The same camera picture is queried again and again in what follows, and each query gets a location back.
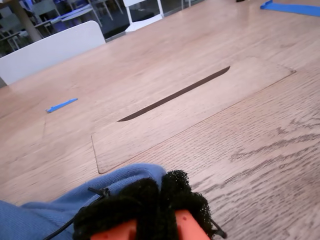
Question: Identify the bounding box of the white chair back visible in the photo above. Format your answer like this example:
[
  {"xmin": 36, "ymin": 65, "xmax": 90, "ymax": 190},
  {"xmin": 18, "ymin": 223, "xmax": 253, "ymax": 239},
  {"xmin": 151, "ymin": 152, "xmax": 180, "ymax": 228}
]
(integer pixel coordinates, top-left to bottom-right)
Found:
[{"xmin": 0, "ymin": 20, "xmax": 107, "ymax": 86}]

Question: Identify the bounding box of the long blue tape strip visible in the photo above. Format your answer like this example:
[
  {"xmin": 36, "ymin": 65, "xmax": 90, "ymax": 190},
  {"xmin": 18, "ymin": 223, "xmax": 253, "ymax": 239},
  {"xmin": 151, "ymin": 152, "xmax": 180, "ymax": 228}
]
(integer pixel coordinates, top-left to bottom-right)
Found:
[{"xmin": 259, "ymin": 0, "xmax": 320, "ymax": 18}]

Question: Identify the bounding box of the blue printed T-shirt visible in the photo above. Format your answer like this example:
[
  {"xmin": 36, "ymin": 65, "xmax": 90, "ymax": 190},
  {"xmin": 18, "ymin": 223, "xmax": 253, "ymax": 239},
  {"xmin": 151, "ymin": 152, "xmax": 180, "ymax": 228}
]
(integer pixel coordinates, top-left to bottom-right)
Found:
[{"xmin": 0, "ymin": 162, "xmax": 167, "ymax": 240}]

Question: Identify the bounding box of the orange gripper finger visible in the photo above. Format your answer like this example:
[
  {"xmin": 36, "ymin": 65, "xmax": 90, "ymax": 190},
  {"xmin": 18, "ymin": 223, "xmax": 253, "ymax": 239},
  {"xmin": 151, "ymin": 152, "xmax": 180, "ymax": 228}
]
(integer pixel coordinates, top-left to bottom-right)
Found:
[
  {"xmin": 72, "ymin": 176, "xmax": 179, "ymax": 240},
  {"xmin": 161, "ymin": 169, "xmax": 214, "ymax": 240}
]

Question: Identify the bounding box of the short blue tape piece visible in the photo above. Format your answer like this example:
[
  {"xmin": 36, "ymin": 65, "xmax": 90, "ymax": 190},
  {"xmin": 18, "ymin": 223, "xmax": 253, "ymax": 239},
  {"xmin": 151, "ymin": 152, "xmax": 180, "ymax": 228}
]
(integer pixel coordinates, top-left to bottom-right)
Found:
[{"xmin": 44, "ymin": 97, "xmax": 79, "ymax": 113}]

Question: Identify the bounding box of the wooden cable hatch lid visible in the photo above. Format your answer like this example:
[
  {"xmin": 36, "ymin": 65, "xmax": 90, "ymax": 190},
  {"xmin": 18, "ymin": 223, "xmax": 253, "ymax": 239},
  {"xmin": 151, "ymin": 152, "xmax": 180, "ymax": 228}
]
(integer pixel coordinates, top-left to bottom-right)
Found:
[{"xmin": 91, "ymin": 56, "xmax": 297, "ymax": 175}]

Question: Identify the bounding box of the brown wooden post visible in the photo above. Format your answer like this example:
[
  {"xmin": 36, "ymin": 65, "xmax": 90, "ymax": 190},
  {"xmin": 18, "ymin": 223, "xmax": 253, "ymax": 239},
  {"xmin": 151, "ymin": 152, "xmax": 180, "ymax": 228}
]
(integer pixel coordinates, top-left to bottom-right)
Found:
[{"xmin": 11, "ymin": 0, "xmax": 42, "ymax": 43}]

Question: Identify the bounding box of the black twisted wire tie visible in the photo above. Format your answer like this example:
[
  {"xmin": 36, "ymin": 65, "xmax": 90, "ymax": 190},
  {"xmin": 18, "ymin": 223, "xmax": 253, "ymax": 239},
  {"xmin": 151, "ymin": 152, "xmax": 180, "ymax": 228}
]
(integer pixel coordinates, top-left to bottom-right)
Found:
[{"xmin": 44, "ymin": 186, "xmax": 111, "ymax": 240}]

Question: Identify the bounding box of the short black zip tie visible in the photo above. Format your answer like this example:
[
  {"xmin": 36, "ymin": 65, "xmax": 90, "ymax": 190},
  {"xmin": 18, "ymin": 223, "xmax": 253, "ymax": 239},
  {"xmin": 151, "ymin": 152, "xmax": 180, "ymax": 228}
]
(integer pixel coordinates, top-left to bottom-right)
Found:
[{"xmin": 211, "ymin": 219, "xmax": 228, "ymax": 239}]

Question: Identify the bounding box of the white table frame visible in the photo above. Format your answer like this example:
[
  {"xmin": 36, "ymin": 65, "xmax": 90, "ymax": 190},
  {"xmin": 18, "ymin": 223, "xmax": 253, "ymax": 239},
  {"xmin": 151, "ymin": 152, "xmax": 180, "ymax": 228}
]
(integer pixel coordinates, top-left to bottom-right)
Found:
[{"xmin": 122, "ymin": 0, "xmax": 165, "ymax": 33}]

